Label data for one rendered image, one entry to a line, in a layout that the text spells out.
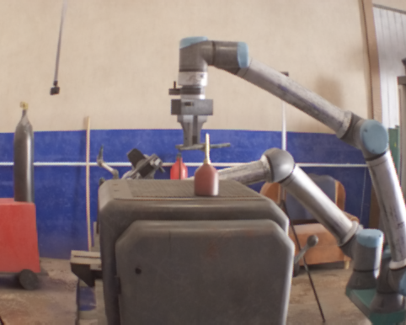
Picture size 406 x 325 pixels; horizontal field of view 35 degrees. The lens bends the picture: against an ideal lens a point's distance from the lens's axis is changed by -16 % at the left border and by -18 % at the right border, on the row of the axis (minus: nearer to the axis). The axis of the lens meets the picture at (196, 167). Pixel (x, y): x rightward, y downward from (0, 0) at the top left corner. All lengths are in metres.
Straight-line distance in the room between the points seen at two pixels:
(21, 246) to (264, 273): 4.19
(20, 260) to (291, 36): 3.77
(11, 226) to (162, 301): 4.07
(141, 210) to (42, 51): 5.45
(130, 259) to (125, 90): 5.44
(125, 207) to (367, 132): 0.89
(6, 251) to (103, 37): 2.64
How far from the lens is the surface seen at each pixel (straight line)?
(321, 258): 6.92
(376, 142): 2.37
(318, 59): 7.57
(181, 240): 1.82
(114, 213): 1.90
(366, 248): 3.13
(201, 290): 1.86
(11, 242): 5.87
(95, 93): 7.19
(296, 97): 2.44
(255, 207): 1.94
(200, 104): 2.26
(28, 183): 5.94
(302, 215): 7.04
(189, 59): 2.23
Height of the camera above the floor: 1.58
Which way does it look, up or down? 5 degrees down
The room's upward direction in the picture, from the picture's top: 1 degrees clockwise
